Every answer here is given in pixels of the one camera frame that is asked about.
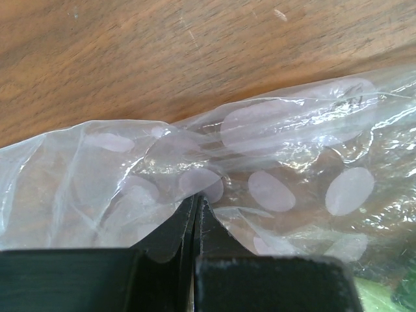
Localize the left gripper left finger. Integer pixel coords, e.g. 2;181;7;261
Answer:
1;196;198;311

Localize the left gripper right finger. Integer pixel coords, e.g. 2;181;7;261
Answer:
194;195;361;311

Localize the clear zip top bag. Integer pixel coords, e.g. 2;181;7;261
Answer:
0;63;416;312

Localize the green fake vegetable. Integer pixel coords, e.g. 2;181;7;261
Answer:
354;267;415;311

